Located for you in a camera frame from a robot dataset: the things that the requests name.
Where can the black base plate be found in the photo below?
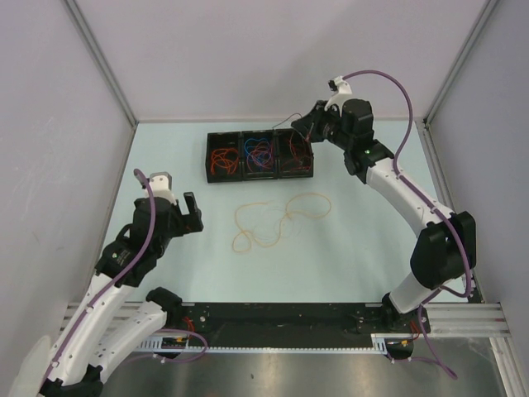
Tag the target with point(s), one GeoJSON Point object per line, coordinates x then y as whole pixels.
{"type": "Point", "coordinates": [261, 321]}

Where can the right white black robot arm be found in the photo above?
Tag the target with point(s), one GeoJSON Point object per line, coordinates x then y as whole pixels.
{"type": "Point", "coordinates": [446, 241]}

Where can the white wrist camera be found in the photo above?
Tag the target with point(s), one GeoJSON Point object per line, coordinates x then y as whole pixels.
{"type": "Point", "coordinates": [160, 184]}
{"type": "Point", "coordinates": [341, 93]}

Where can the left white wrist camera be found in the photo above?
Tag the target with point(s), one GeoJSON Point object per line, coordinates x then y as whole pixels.
{"type": "Point", "coordinates": [160, 184]}

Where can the grey slotted cable duct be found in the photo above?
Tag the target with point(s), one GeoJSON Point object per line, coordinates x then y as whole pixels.
{"type": "Point", "coordinates": [349, 344]}

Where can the black storage bin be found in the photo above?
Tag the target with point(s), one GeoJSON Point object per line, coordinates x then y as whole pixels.
{"type": "Point", "coordinates": [223, 157]}
{"type": "Point", "coordinates": [295, 156]}
{"type": "Point", "coordinates": [258, 155]}

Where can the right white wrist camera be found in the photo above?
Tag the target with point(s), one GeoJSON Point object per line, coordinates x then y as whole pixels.
{"type": "Point", "coordinates": [341, 93]}

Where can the aluminium frame rail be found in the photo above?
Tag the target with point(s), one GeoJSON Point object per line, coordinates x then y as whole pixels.
{"type": "Point", "coordinates": [444, 320]}

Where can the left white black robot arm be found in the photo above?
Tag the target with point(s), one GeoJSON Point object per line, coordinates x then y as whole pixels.
{"type": "Point", "coordinates": [82, 359]}

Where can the black middle storage bin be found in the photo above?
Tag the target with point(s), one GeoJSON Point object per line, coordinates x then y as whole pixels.
{"type": "Point", "coordinates": [258, 155]}

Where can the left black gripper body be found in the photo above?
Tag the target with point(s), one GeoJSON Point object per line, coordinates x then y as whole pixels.
{"type": "Point", "coordinates": [180, 223]}

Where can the black right storage bin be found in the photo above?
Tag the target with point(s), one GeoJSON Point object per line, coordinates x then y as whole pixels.
{"type": "Point", "coordinates": [295, 156]}

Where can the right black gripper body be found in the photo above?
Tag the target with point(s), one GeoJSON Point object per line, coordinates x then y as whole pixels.
{"type": "Point", "coordinates": [328, 126]}

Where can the black left storage bin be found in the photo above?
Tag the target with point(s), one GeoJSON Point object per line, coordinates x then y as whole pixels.
{"type": "Point", "coordinates": [223, 157]}

